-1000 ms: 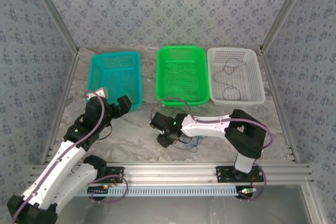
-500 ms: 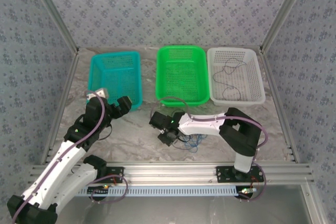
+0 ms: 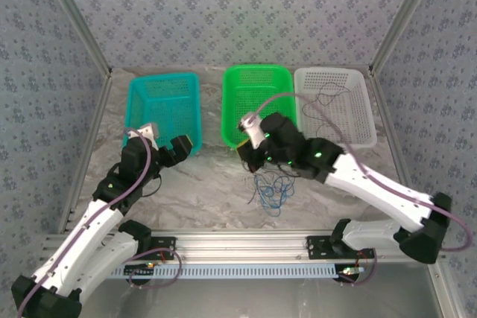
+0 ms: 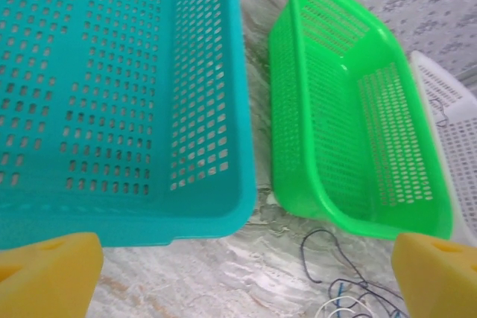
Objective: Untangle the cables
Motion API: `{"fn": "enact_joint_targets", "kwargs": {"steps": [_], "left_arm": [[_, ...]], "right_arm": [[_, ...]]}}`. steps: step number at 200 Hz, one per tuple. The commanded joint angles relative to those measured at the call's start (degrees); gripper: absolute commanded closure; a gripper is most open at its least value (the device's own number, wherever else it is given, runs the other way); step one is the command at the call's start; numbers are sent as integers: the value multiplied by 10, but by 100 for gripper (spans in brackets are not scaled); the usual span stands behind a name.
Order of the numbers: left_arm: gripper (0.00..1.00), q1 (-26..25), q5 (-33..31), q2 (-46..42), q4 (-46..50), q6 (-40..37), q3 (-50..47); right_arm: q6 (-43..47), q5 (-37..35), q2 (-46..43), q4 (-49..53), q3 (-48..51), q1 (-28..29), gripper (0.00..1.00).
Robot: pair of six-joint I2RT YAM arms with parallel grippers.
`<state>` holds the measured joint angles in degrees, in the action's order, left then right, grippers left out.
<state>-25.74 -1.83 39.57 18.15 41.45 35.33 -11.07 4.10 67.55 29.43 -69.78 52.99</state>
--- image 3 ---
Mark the aluminium table side rail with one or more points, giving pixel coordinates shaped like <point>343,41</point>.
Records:
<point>384,109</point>
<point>97,109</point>

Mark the aluminium mounting rail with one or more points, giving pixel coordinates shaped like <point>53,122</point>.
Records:
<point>242,245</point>

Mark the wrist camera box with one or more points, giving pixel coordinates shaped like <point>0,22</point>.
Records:
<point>150,131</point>
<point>253,130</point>

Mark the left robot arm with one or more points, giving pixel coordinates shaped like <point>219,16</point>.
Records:
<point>85,236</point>

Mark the teal perforated plastic basket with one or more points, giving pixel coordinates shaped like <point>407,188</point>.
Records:
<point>164,102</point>

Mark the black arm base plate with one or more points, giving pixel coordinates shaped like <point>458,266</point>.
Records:
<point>316,247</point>
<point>160,241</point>

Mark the green perforated plastic basket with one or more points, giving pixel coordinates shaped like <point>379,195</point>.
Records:
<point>253,87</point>

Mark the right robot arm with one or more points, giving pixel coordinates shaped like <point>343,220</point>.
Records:
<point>372,191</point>

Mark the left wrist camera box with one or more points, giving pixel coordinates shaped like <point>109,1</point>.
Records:
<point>150,131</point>

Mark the grey metal sheet panel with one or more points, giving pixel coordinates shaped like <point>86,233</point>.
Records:
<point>242,299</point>

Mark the small black controller board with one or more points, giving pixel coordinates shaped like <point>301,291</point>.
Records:
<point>348,271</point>
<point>139,270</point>

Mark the aluminium lower frame rail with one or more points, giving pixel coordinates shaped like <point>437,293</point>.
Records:
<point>445,295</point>

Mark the aluminium frame post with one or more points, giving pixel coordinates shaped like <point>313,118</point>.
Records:
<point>403,16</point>
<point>76,16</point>

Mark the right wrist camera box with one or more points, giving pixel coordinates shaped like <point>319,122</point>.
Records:
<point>253,130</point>

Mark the white perforated plastic basket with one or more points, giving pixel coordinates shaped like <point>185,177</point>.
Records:
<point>357,109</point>

